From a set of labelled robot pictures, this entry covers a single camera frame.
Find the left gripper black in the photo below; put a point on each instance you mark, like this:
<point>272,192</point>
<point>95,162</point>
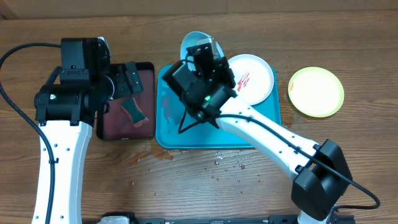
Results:
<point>118,79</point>

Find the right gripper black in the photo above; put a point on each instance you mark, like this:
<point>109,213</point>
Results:
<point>227,73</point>

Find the white plate with sauce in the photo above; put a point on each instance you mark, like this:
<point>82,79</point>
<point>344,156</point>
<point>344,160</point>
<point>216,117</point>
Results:
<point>253,77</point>

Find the green and orange sponge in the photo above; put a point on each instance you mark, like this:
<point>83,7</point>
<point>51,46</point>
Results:
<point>134,112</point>

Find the light blue plate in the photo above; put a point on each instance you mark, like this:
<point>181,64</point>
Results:
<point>190,40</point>

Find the yellow-green plate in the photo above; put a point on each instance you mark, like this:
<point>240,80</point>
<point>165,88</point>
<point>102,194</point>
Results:
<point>316,92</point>

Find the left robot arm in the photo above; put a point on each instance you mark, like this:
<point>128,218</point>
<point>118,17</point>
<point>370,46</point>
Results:
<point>67,105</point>

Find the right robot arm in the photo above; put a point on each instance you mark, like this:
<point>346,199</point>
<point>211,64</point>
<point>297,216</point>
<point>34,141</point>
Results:
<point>223,92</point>

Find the black rectangular sponge tray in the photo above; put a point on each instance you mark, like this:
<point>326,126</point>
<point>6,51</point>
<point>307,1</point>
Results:
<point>116,124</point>

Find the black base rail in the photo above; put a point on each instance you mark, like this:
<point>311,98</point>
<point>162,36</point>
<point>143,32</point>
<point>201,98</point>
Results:
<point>129,217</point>

